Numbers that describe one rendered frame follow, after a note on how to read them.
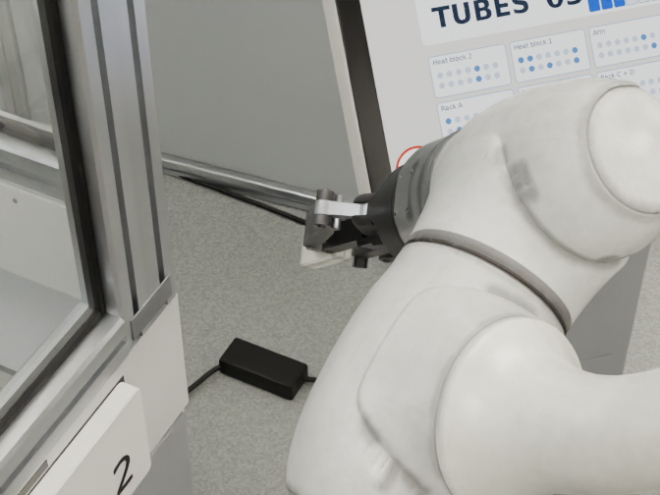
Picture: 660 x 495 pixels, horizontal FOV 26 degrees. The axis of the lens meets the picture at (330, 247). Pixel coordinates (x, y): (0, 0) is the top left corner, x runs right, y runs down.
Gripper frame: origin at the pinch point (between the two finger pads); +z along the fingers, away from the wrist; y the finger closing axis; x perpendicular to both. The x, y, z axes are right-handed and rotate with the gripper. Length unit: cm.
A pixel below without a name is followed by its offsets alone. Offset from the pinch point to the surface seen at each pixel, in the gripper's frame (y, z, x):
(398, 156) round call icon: -8.7, 7.7, -10.2
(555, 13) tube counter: -20.0, 3.3, -24.7
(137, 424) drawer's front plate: 8.7, 15.4, 15.1
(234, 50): -31, 131, -56
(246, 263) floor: -42, 142, -20
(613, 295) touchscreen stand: -45, 28, -6
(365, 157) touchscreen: -5.9, 8.3, -9.6
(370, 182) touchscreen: -6.8, 8.6, -7.7
